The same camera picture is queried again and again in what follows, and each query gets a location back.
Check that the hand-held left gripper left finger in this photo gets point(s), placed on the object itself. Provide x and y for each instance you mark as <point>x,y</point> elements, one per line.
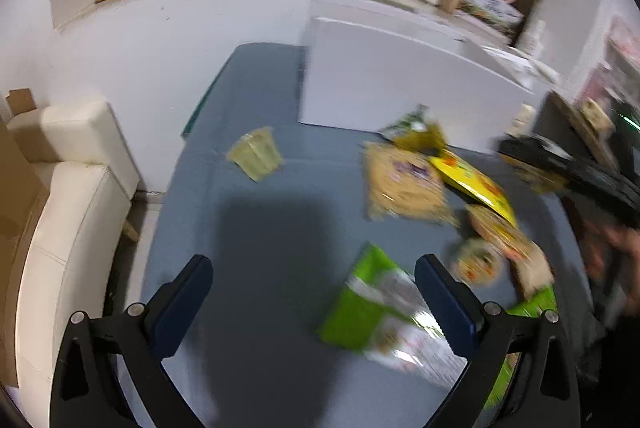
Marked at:
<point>181,305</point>

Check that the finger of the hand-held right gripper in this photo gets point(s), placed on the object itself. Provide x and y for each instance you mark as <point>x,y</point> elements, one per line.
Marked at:
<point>575,170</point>

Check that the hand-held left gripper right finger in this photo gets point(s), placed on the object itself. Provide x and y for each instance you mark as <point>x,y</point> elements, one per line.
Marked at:
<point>446,305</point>

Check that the person's right hand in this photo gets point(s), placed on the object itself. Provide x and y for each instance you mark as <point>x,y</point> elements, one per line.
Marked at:
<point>612,253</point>

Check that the small round snack packet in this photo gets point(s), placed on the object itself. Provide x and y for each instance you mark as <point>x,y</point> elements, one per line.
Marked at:
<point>475,264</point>

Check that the green and white snack bag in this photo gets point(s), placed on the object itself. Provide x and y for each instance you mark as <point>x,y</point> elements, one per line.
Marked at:
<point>385,318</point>

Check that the bright green snack packet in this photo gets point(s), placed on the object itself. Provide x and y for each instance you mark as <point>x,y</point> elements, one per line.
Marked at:
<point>532,305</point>

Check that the brown snack packet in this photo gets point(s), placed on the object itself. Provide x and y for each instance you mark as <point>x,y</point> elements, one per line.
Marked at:
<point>534,273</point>

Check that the orange noodle packet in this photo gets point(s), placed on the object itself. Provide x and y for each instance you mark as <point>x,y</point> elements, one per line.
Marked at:
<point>500,228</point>

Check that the tan cracker packet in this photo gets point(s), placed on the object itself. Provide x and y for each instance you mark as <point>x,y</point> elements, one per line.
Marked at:
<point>402,183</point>

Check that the colourful printed box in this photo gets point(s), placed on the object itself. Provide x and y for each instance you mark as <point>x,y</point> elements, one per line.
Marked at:
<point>490,4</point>

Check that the green and yellow snack packet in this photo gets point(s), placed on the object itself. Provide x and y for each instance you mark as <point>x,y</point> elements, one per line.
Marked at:
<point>414,132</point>

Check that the cream sofa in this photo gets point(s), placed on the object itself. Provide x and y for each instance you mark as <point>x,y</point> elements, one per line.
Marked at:
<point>65,208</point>

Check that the large white box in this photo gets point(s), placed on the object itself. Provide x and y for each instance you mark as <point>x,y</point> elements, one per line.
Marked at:
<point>400,78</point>

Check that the pale green snack packet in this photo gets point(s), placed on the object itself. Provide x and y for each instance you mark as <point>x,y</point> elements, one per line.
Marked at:
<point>256,154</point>

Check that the pink wall poster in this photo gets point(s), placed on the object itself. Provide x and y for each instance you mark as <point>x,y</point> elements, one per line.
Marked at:
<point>620,53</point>

